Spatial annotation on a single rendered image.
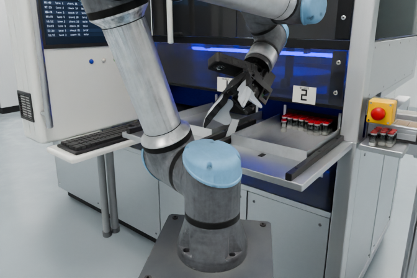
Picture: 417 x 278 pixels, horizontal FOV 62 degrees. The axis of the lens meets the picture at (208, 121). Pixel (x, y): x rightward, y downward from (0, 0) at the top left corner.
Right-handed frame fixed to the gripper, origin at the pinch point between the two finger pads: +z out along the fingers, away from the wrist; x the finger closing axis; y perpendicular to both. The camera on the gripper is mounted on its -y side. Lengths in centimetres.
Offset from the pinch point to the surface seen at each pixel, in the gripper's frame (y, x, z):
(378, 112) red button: 42, -3, -38
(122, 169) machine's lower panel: 12, 137, -25
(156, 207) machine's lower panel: 37, 121, -14
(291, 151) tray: 28.7, 11.4, -15.9
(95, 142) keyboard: -13, 71, -5
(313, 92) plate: 31, 15, -45
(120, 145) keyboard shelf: -5, 72, -10
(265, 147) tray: 24.6, 19.1, -16.4
